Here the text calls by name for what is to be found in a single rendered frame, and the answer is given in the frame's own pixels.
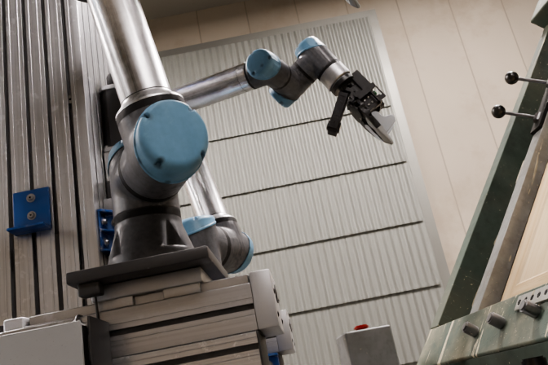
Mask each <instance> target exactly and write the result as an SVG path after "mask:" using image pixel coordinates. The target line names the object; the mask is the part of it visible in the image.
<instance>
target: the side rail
mask: <svg viewBox="0 0 548 365"><path fill-rule="evenodd" d="M525 78H531V79H537V80H544V81H547V79H548V25H547V26H546V27H545V28H544V29H543V32H542V34H541V38H540V40H539V43H538V45H537V49H536V51H535V53H534V56H533V59H532V62H531V64H530V66H529V69H528V72H527V75H526V77H525ZM545 91H546V84H541V83H534V82H527V81H524V83H523V85H522V88H521V90H520V92H519V96H518V98H517V100H516V103H515V106H514V109H513V112H517V113H523V114H528V115H534V116H535V113H536V112H538V109H539V107H540V105H541V101H542V98H543V95H544V94H545ZM533 123H534V122H533V119H531V118H525V117H516V116H510V120H509V122H508V125H507V127H506V130H505V133H504V135H503V137H502V141H501V143H500V146H499V148H498V150H497V154H496V156H495V159H494V162H493V165H492V167H491V169H490V172H489V174H488V178H487V180H486V183H485V185H484V189H483V191H482V193H481V196H480V198H479V202H478V204H477V206H476V209H475V212H474V215H473V217H472V219H471V223H470V225H469V228H468V230H467V233H466V236H465V239H464V240H463V243H462V246H461V249H460V252H459V254H458V256H457V260H456V262H455V265H454V267H453V270H452V273H451V275H450V277H449V281H448V283H447V286H446V289H445V290H444V295H443V296H442V299H441V302H440V305H439V307H438V310H437V312H436V314H435V318H434V320H433V323H432V325H431V329H433V328H437V327H439V326H441V325H444V324H446V323H449V322H452V321H454V320H456V319H460V318H461V317H464V316H466V315H468V314H470V312H471V309H472V306H473V304H474V301H475V297H476V295H477V292H478V290H479V287H480V284H481V281H482V278H483V276H484V272H485V270H486V267H487V265H488V260H489V258H490V256H491V253H492V251H493V247H494V245H495V242H496V239H497V236H498V233H499V231H500V228H501V225H502V222H503V219H504V217H505V214H506V211H507V208H508V205H509V203H510V199H511V197H512V194H513V191H514V189H515V185H516V183H515V182H516V180H517V178H518V175H519V171H520V169H521V166H522V164H523V161H524V160H525V157H526V155H527V152H528V149H529V146H530V143H531V141H532V138H533V135H532V134H530V132H531V129H532V127H533Z"/></svg>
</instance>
